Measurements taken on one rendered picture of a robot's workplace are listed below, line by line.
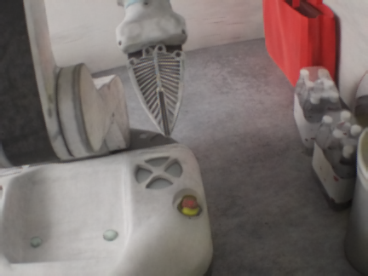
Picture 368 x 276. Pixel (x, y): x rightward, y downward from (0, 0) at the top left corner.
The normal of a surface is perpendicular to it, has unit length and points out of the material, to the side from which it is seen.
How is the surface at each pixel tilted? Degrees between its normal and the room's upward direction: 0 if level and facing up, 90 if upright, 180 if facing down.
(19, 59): 70
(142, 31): 46
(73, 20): 90
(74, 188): 0
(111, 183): 0
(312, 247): 0
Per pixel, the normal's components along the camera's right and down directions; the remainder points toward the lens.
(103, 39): 0.21, 0.63
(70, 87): -0.06, -0.38
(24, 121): 0.05, 0.36
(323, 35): -0.18, 0.56
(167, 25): 0.00, -0.06
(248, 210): -0.13, -0.74
